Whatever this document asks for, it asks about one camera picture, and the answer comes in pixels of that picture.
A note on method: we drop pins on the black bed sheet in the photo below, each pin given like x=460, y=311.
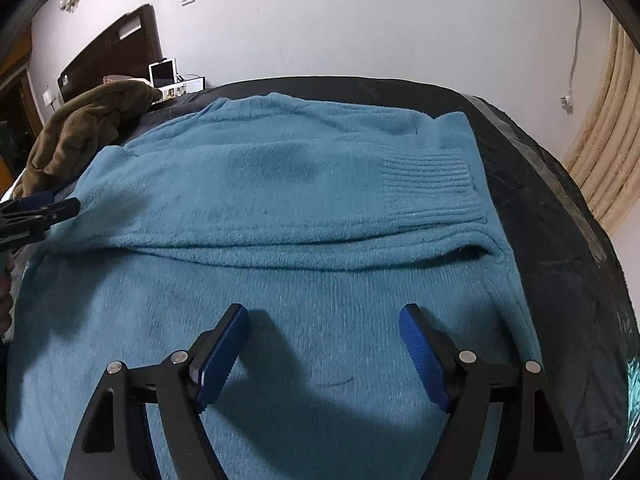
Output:
x=550, y=185

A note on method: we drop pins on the small white wall switch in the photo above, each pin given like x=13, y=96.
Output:
x=50, y=96

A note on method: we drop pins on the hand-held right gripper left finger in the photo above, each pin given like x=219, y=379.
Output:
x=222, y=360

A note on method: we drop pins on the dark wooden door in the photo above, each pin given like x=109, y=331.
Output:
x=15, y=125

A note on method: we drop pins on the wall hook decoration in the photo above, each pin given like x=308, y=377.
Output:
x=71, y=0

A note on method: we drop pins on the white box with pictures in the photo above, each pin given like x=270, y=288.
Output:
x=177, y=92

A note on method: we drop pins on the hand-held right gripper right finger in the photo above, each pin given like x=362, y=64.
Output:
x=420, y=355

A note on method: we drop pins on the white wall socket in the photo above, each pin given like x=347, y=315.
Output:
x=566, y=102

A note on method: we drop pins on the dark wooden headboard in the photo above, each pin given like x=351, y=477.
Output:
x=110, y=45

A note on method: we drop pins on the white tablet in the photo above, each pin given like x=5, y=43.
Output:
x=163, y=73

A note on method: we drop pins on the person's left hand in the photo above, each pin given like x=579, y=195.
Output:
x=4, y=305

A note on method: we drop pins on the blue knitted sweater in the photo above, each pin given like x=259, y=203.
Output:
x=300, y=185

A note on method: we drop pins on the beige curtain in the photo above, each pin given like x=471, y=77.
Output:
x=615, y=135

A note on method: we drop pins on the brown fleece garment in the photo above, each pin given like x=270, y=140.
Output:
x=85, y=120

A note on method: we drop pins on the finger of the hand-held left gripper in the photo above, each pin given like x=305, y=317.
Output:
x=35, y=199
x=55, y=211

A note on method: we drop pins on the pink pillow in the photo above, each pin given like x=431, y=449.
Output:
x=116, y=79

